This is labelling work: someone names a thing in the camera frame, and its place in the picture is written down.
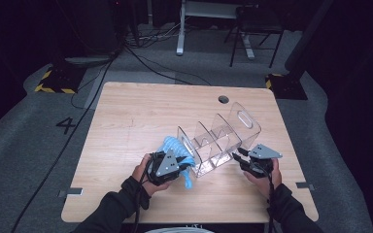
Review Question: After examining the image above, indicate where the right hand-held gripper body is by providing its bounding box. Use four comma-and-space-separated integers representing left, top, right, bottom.
239, 143, 284, 180

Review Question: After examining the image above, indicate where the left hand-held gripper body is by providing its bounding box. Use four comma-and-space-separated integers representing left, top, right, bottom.
145, 148, 182, 187

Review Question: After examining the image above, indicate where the blue microfibre cloth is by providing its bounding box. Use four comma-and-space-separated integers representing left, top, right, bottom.
156, 135, 197, 190

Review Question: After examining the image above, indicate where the clear acrylic divided organizer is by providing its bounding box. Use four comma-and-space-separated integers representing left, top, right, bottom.
176, 101, 262, 179

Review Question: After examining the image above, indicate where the person's left hand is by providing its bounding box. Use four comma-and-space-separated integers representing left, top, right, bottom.
131, 152, 173, 198

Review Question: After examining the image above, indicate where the person's right hand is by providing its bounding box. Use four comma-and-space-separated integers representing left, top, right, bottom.
242, 158, 284, 199

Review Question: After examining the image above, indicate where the person's light clothing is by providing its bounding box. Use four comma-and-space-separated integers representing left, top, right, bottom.
144, 226, 215, 233

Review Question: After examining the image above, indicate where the black yellow striped stand base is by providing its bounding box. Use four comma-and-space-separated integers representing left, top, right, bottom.
264, 73, 309, 101
34, 66, 88, 95

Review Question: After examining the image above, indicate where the dark slanted stand pole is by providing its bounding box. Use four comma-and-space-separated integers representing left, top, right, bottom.
285, 0, 334, 77

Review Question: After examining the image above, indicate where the black chair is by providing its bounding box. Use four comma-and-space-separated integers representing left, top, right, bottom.
223, 3, 286, 69

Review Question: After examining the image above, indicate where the left hand-held gripper cable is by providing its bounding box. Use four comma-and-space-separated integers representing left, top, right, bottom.
131, 171, 149, 233

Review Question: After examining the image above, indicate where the hand-held gripper cable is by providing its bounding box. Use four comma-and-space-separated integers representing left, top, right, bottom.
131, 171, 149, 233
266, 168, 277, 233

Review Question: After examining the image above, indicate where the grey metal table bracket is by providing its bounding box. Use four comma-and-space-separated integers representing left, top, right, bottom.
295, 182, 315, 191
57, 186, 85, 198

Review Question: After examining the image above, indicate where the right hand-held gripper cable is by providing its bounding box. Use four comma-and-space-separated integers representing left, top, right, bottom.
266, 168, 277, 233

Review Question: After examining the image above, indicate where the curved black floor cable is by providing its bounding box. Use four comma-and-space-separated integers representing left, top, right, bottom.
122, 45, 212, 86

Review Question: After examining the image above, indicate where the long black floor cable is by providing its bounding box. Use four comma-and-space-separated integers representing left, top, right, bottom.
11, 48, 124, 233

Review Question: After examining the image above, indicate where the white desk frame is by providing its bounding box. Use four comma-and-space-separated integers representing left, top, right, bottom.
176, 0, 256, 61

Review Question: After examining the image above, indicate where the tangle of floor cables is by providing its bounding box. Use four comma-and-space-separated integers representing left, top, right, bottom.
124, 22, 181, 49

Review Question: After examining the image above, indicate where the grey stand base plate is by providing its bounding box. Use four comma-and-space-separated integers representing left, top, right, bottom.
65, 55, 115, 66

